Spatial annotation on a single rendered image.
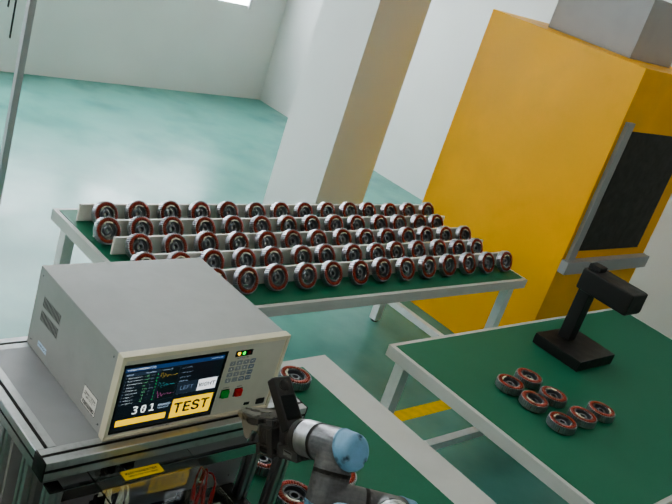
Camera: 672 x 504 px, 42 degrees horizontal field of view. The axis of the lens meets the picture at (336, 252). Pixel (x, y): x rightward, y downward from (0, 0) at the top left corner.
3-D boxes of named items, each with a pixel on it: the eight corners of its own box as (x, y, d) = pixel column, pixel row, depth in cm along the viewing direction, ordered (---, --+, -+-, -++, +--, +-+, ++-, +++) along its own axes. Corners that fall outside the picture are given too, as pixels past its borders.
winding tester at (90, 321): (267, 408, 207) (291, 335, 200) (102, 442, 177) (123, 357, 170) (182, 324, 232) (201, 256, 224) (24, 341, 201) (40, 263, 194)
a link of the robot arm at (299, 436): (304, 426, 170) (334, 419, 176) (289, 421, 173) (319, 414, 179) (304, 463, 171) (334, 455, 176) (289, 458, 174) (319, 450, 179)
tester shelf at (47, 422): (302, 422, 215) (308, 407, 213) (40, 483, 168) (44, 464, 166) (207, 329, 242) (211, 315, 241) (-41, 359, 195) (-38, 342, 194)
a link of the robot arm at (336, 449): (338, 474, 162) (349, 429, 163) (299, 461, 169) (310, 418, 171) (366, 479, 167) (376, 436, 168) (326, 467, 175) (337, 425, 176)
